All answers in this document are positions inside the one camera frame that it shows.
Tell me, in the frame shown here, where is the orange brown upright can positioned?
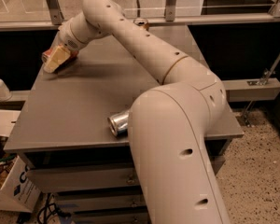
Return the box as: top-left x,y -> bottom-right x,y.
133,18 -> 149,31

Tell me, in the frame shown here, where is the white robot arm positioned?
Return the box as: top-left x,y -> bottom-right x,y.
44,0 -> 231,224

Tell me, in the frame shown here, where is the white cardboard box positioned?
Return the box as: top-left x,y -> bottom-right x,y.
0,157 -> 40,213

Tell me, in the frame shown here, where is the silver blue energy drink can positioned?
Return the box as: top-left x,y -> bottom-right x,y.
107,110 -> 129,136

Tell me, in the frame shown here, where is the black cable bundle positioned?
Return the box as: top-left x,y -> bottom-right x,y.
36,193 -> 73,224

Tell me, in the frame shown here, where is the red coke can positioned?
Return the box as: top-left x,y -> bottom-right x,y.
41,49 -> 78,65

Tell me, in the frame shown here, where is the grey metal railing frame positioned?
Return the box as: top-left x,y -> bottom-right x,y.
0,0 -> 280,31

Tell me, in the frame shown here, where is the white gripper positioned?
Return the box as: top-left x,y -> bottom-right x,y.
42,22 -> 81,73

